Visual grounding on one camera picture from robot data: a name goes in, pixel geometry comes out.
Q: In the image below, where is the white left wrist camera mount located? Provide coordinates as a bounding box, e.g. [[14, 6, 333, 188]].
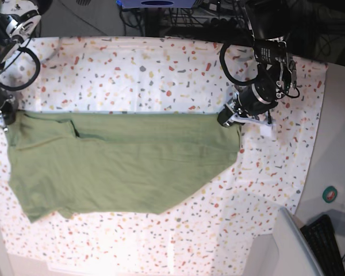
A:
[[223, 114, 275, 137]]

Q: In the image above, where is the blue box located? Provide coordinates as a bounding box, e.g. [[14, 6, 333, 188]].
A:
[[116, 0, 202, 9]]

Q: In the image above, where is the green t-shirt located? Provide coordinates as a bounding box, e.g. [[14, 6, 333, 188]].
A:
[[6, 111, 241, 222]]

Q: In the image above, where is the grey monitor edge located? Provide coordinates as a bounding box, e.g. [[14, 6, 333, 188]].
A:
[[273, 208, 324, 276]]

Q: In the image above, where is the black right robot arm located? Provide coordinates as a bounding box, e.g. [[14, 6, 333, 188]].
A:
[[0, 1, 52, 128]]

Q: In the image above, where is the black keyboard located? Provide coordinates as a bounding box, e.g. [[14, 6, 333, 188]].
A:
[[300, 214, 345, 276]]

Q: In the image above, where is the terrazzo pattern tablecloth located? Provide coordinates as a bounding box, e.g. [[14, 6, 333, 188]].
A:
[[0, 37, 328, 275]]

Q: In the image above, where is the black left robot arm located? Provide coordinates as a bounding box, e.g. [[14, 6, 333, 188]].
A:
[[217, 1, 298, 127]]

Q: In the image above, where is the green tape roll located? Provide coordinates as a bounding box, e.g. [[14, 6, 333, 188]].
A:
[[322, 186, 338, 204]]

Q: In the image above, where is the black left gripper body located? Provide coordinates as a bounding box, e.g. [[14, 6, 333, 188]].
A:
[[224, 84, 278, 120]]

